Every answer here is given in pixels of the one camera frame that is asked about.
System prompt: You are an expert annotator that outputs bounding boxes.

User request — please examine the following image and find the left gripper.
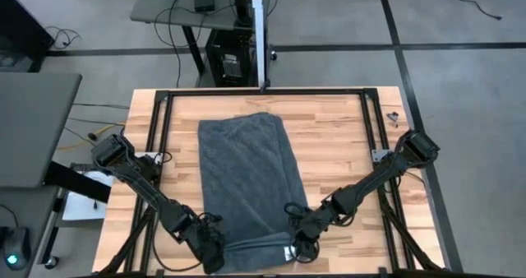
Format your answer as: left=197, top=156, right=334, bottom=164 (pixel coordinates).
left=180, top=214, right=226, bottom=275

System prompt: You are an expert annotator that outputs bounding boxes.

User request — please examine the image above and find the grey terry towel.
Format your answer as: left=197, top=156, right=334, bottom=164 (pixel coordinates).
left=197, top=112, right=309, bottom=273

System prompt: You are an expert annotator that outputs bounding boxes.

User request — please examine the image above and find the black mouse with light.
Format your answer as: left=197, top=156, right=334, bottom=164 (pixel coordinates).
left=2, top=227, right=30, bottom=271

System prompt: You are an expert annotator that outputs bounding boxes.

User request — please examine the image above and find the black floor cable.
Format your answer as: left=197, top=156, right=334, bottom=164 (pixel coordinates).
left=445, top=0, right=502, bottom=22

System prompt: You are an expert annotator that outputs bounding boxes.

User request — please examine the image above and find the white vertical post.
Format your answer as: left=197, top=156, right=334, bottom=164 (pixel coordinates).
left=250, top=0, right=269, bottom=89

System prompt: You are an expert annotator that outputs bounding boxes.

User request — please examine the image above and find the black desk leg bar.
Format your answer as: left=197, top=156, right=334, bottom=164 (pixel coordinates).
left=43, top=161, right=112, bottom=204

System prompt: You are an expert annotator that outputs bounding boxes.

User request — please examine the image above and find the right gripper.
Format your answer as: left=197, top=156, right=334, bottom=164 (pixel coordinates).
left=287, top=202, right=344, bottom=264

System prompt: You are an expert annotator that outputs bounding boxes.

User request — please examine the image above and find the black aluminium table frame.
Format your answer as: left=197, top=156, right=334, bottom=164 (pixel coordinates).
left=98, top=87, right=443, bottom=278

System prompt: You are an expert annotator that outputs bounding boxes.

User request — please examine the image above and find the yellow cable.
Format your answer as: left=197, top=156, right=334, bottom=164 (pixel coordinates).
left=57, top=123, right=125, bottom=151

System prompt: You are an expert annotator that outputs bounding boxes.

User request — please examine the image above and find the coiled black cable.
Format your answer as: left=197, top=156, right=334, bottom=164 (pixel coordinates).
left=44, top=25, right=81, bottom=51

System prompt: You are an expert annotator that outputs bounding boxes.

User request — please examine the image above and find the small grey desk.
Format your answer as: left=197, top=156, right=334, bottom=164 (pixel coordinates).
left=129, top=0, right=275, bottom=31

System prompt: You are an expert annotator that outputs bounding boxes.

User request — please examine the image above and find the black monitor stand pole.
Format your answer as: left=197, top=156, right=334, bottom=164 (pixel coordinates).
left=232, top=0, right=252, bottom=27

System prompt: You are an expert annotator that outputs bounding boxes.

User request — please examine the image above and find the white paper sheet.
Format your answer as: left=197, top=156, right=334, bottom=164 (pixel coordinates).
left=61, top=169, right=115, bottom=222

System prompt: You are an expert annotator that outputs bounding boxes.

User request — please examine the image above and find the large grey desk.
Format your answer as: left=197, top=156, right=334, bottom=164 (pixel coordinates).
left=0, top=72, right=82, bottom=188

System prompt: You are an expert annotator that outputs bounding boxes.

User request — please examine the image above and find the black computer tower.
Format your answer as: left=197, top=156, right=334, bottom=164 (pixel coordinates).
left=204, top=27, right=272, bottom=88

